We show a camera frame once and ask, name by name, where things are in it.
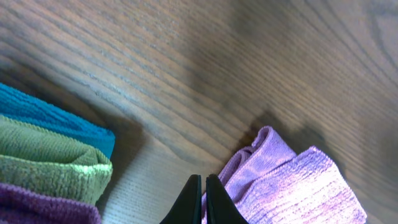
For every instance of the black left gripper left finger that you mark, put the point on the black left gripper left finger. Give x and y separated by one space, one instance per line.
187 207

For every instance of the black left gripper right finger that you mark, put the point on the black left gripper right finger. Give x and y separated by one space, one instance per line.
220 208

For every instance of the purple microfiber cloth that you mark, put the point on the purple microfiber cloth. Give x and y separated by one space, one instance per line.
269 183

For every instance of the folded green cloth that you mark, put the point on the folded green cloth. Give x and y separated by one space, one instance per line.
52 164

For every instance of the folded purple cloth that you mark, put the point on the folded purple cloth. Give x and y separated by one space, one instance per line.
19 205

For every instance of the folded blue cloth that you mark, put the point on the folded blue cloth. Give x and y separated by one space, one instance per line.
23 107

